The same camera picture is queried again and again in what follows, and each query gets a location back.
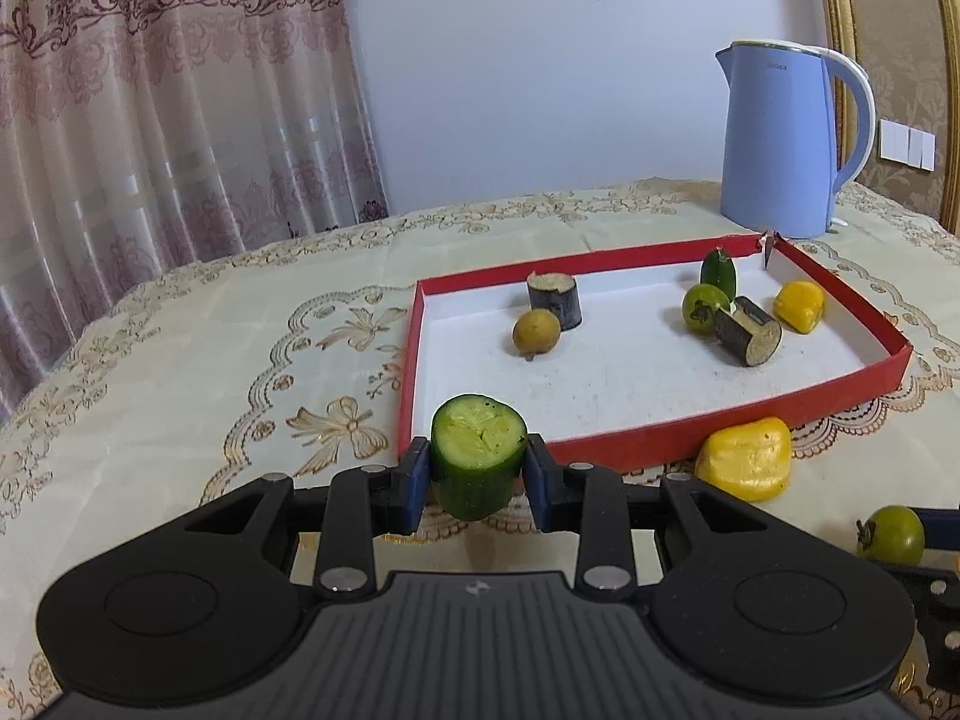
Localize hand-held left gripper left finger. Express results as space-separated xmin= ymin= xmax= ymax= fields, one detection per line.
xmin=180 ymin=439 xmax=430 ymax=597

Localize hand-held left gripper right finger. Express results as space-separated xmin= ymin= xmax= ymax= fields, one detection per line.
xmin=525 ymin=433 xmax=773 ymax=592

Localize green tomato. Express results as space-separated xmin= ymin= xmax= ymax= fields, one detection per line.
xmin=856 ymin=505 xmax=926 ymax=568
xmin=681 ymin=283 xmax=731 ymax=337

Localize red cardboard tray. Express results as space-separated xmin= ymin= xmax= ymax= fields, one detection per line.
xmin=397 ymin=232 xmax=914 ymax=475

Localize eggplant piece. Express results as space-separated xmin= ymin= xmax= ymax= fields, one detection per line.
xmin=526 ymin=271 xmax=584 ymax=332
xmin=712 ymin=296 xmax=783 ymax=368

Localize small cucumber piece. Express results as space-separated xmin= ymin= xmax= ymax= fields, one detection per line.
xmin=700 ymin=247 xmax=737 ymax=299

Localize brown longan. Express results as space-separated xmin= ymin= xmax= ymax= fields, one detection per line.
xmin=512 ymin=309 xmax=563 ymax=359

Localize large yellow pepper piece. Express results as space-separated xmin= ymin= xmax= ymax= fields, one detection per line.
xmin=694 ymin=416 xmax=794 ymax=503

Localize small yellow pepper piece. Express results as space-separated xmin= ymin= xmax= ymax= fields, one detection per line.
xmin=773 ymin=280 xmax=826 ymax=334

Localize blue electric kettle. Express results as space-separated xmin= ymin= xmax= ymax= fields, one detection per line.
xmin=714 ymin=40 xmax=877 ymax=239

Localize pink patterned curtain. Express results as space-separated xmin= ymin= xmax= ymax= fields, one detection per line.
xmin=0 ymin=0 xmax=391 ymax=421

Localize white wall switch panel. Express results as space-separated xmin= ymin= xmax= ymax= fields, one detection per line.
xmin=879 ymin=118 xmax=937 ymax=171

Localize gold wall moulding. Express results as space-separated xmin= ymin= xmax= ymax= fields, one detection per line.
xmin=926 ymin=0 xmax=960 ymax=237
xmin=814 ymin=0 xmax=860 ymax=192

